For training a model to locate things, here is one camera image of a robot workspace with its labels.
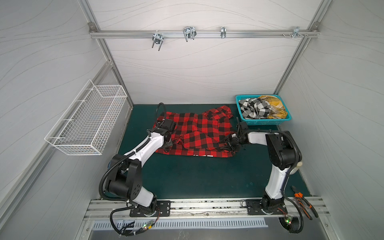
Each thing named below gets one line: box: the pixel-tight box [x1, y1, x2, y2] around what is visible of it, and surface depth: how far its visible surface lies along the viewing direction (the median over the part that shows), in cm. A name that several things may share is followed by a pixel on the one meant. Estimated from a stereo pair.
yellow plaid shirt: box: [258, 95, 288, 119], surface depth 106 cm
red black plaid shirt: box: [153, 105, 235, 158], surface depth 104 cm
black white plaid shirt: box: [239, 98, 272, 119], surface depth 107 cm
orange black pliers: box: [291, 185, 319, 221], surface depth 76 cm
